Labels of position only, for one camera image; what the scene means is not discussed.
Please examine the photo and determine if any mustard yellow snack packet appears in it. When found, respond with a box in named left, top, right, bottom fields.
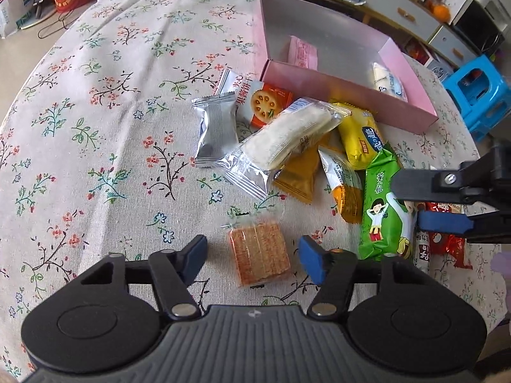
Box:
left=273, top=131, right=340, bottom=204

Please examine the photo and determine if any white microwave oven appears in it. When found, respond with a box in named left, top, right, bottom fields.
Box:
left=454, top=0, right=510, bottom=56

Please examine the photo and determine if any white blue snack packet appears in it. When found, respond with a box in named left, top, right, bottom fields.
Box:
left=371, top=62, right=408, bottom=102

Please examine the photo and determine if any white drawer cabinet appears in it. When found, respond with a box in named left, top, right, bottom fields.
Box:
left=362, top=0, right=479, bottom=67

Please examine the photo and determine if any silver foil snack packet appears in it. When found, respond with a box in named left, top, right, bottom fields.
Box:
left=191, top=92, right=238, bottom=168

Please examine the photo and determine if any orange silver snack packet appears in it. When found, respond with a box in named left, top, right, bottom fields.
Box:
left=318, top=146, right=363, bottom=224

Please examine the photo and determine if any pink cardboard box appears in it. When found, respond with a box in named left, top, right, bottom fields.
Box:
left=253, top=0, right=438, bottom=134

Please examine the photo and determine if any white printed carton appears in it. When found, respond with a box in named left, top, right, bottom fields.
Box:
left=411, top=49, right=454, bottom=82

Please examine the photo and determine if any yellow cracker packet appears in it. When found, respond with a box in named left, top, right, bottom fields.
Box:
left=334, top=102, right=385, bottom=170

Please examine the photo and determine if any red candy packet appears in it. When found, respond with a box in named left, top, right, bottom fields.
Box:
left=413, top=201, right=473, bottom=273

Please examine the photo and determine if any orange wafer clear packet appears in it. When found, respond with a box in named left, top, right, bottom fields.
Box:
left=226, top=217, right=291, bottom=287

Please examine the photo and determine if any white rice cracker packet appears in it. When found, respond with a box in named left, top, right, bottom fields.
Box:
left=217, top=98, right=352, bottom=200

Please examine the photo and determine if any orange fruit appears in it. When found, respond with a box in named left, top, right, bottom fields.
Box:
left=431, top=4, right=451, bottom=23

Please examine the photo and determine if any blue plastic stool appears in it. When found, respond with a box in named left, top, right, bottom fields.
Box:
left=443, top=56, right=510, bottom=142

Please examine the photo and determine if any floral tablecloth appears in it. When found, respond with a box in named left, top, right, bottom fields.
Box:
left=0, top=0, right=511, bottom=380

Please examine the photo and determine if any pink wafer packet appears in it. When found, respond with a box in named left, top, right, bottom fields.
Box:
left=287, top=35, right=319, bottom=70

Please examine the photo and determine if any green cartoon snack packet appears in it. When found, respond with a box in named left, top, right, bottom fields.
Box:
left=358, top=144, right=416, bottom=260

